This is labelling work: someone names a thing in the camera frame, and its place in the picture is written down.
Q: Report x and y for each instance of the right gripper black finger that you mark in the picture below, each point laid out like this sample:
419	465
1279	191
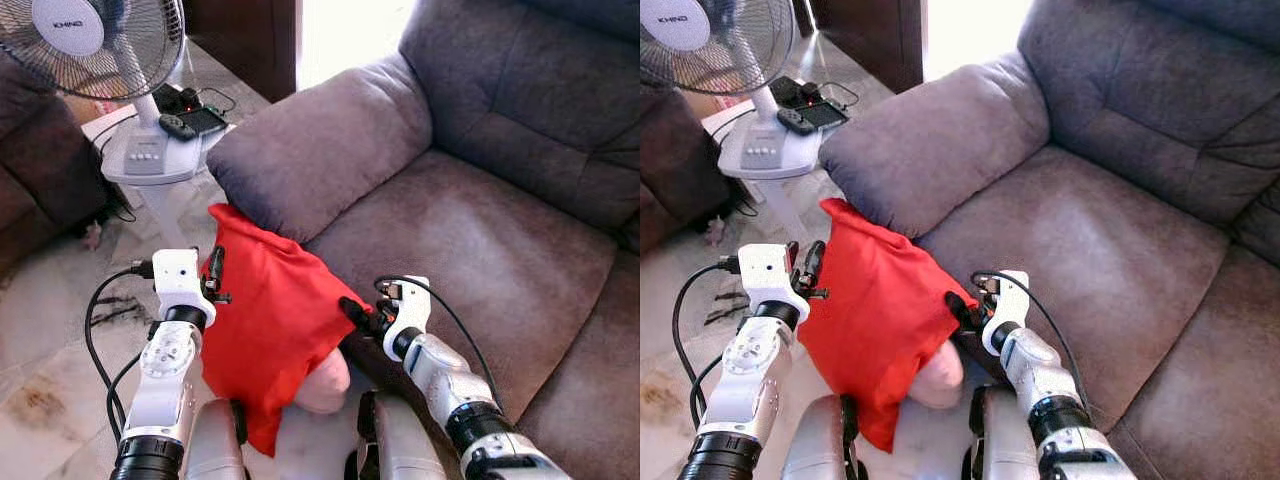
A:
353	308
958	302

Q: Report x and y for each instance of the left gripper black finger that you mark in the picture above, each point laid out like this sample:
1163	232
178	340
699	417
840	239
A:
215	263
793	255
815	258

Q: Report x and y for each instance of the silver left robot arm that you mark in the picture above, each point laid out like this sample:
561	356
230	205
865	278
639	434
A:
745	370
165	370

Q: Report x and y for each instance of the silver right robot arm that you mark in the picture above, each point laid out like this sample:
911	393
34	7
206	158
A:
1035	375
445	385

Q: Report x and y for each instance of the grey brown fabric sofa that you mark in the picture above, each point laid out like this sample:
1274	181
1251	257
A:
1080	230
470	230

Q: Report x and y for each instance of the dark brown sofa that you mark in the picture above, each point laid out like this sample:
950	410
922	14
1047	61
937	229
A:
40	170
675	160

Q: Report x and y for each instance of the grey right robot leg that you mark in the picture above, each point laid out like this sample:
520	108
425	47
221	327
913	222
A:
1005	440
400	445

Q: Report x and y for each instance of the grey robot leg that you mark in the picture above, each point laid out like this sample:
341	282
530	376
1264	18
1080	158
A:
400	445
815	440
212	445
1005	440

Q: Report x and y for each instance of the black remote control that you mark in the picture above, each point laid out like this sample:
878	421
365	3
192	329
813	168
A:
178	127
796	121

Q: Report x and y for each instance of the grey left robot leg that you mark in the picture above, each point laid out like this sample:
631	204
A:
815	440
212	445

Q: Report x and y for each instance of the black charger box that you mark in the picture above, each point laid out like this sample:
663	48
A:
798	92
180	99

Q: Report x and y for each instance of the dark wooden furniture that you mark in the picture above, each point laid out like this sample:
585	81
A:
245	40
870	35

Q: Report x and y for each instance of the white electric fan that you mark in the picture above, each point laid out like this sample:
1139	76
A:
690	25
75	30

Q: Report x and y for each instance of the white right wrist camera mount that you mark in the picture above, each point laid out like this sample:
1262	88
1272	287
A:
1008	305
410	310

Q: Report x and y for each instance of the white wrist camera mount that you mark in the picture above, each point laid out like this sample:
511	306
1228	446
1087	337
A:
765	275
410	310
1008	305
180	280

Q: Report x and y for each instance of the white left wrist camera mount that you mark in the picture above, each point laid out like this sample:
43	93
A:
765	275
180	280

